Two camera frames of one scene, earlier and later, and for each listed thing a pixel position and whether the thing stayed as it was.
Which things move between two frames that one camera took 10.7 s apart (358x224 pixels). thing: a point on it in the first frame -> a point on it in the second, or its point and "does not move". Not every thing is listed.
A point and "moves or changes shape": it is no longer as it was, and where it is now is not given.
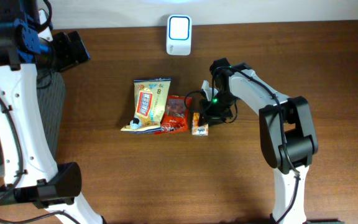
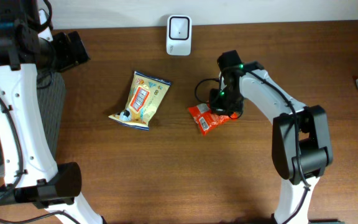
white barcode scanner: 179,35 does not move
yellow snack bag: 150,99 moves or changes shape
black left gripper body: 68,50 does not move
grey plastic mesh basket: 52,91 does not move
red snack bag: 176,118 moves or changes shape
